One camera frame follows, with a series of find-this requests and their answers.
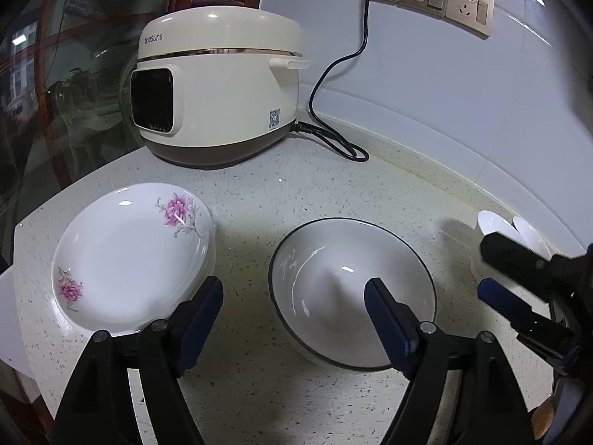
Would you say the red banded white bowl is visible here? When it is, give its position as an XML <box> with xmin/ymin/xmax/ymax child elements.
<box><xmin>513</xmin><ymin>216</ymin><xmax>552</xmax><ymax>260</ymax></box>

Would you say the black power cable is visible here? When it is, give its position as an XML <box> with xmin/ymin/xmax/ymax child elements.
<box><xmin>288</xmin><ymin>0</ymin><xmax>387</xmax><ymax>163</ymax></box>

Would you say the glass window with wooden frame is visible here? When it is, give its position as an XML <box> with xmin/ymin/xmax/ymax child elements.
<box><xmin>1</xmin><ymin>0</ymin><xmax>259</xmax><ymax>266</ymax></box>

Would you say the right hand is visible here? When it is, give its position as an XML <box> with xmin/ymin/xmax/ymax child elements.
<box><xmin>531</xmin><ymin>396</ymin><xmax>555</xmax><ymax>440</ymax></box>

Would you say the large floral plate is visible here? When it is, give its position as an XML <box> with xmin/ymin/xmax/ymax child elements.
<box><xmin>51</xmin><ymin>183</ymin><xmax>216</xmax><ymax>336</ymax></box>

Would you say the cream rice cooker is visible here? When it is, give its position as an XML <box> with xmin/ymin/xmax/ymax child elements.
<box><xmin>130</xmin><ymin>4</ymin><xmax>309</xmax><ymax>169</ymax></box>

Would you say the large white floral bowl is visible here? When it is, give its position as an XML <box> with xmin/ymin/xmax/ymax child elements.
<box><xmin>469</xmin><ymin>209</ymin><xmax>525</xmax><ymax>283</ymax></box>

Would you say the grey patterned white bowl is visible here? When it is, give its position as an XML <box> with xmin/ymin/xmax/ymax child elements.
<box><xmin>268</xmin><ymin>217</ymin><xmax>437</xmax><ymax>373</ymax></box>

